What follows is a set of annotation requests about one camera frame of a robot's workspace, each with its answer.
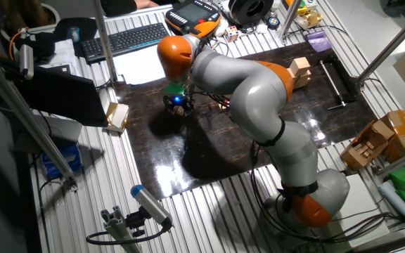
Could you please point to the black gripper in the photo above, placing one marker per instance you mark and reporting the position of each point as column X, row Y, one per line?
column 178, row 100

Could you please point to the small wooden cube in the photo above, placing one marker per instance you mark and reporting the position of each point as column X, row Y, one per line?
column 180, row 110
column 223, row 106

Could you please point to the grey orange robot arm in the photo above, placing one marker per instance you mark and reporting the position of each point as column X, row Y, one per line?
column 251, row 91

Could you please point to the person forearm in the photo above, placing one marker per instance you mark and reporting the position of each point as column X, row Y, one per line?
column 141, row 4

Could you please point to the white paper stack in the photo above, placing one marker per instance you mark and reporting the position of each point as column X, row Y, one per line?
column 60, row 54

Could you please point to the green gripper mounting flange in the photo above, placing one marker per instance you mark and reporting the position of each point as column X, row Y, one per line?
column 174, row 88

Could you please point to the dark marble pattern mat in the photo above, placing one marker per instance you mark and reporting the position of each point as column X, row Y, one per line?
column 146, row 140

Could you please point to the white paper sheet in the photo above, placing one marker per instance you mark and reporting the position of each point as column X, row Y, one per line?
column 139, row 66

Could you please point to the wooden block beside mat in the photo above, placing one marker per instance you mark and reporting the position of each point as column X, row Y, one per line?
column 118, row 116

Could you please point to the black computer keyboard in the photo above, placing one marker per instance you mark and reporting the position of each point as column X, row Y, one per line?
column 127, row 40

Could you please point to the colourful puzzle cube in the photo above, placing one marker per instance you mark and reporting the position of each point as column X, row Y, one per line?
column 231, row 33

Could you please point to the black orange teach pendant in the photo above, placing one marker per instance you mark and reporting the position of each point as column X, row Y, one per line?
column 192, row 15

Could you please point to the large wooden cube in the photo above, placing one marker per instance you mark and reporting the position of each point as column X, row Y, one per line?
column 303, row 81
column 300, row 65
column 290, row 74

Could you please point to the black laptop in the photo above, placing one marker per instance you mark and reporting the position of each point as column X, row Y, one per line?
column 62, row 95

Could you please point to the black filament spool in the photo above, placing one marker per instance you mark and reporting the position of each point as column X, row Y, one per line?
column 250, row 10

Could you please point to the black mouse pad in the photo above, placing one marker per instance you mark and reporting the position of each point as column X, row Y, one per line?
column 86, row 26

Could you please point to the black round tape measure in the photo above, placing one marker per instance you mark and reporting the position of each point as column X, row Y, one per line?
column 273, row 22

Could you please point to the blue tissue pack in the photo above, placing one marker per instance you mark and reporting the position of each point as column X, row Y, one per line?
column 62, row 161

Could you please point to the grey computer mouse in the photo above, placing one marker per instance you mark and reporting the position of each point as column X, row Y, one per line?
column 73, row 34

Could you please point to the aluminium profile stand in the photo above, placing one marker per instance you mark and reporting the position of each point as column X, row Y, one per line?
column 118, row 228

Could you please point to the purple plastic bag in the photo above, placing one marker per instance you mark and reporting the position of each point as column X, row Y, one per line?
column 318, row 40

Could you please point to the black fabric bag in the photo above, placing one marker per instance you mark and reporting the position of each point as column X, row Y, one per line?
column 37, row 44

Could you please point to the white round bucket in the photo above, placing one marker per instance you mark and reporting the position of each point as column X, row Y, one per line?
column 51, row 10

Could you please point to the taped cardboard box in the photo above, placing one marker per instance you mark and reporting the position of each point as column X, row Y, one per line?
column 404, row 133

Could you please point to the white rolled sheet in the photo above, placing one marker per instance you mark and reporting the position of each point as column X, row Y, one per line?
column 397, row 202

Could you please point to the silver camera with blue cap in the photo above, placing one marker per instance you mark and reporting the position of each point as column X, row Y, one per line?
column 151, row 204

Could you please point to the aluminium frame post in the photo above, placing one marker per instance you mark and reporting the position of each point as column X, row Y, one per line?
column 104, row 38
column 290, row 17

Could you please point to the aluminium frame bar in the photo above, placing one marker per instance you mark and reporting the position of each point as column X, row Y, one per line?
column 392, row 45
column 23, row 116
column 403, row 160

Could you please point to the silver depth camera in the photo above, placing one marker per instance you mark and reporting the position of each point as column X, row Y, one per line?
column 26, row 61

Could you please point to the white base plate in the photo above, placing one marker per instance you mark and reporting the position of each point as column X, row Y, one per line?
column 360, row 211

